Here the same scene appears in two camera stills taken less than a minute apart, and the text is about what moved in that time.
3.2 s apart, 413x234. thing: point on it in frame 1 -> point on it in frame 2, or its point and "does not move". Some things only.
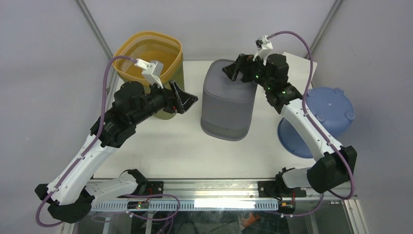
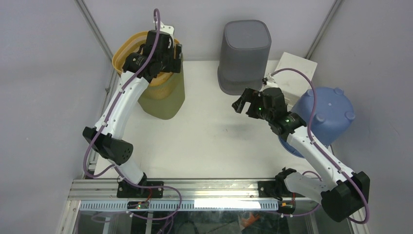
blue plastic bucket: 332,108 does not move
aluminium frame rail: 216,191 does not move
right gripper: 232,70 -> 239,104
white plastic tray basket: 299,72 does not move
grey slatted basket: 227,105 -> 244,50
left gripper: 177,100 -> 175,65
